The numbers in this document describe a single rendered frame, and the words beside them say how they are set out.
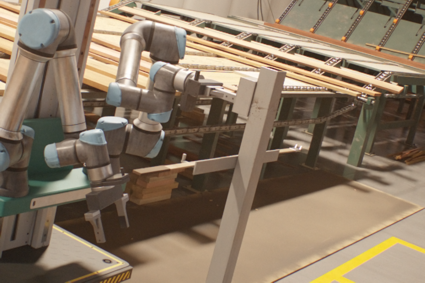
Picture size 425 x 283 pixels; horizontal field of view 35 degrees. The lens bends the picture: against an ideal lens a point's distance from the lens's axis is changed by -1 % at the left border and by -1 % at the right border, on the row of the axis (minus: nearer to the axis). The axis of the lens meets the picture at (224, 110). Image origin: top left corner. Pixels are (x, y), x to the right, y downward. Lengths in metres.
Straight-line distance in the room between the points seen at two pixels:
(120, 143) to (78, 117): 0.48
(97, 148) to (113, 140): 0.59
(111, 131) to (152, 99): 0.46
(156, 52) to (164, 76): 0.35
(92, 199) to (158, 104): 0.39
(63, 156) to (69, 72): 0.28
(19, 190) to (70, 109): 0.33
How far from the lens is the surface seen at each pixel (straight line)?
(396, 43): 12.20
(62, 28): 2.13
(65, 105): 2.24
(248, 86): 2.07
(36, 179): 2.57
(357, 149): 7.52
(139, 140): 2.69
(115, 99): 2.25
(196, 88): 2.14
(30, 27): 2.09
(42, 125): 2.56
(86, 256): 2.88
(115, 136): 2.69
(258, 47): 8.06
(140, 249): 3.88
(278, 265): 4.15
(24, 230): 2.84
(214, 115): 5.03
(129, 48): 2.45
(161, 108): 2.26
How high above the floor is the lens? 1.50
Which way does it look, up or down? 10 degrees down
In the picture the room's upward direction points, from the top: 14 degrees clockwise
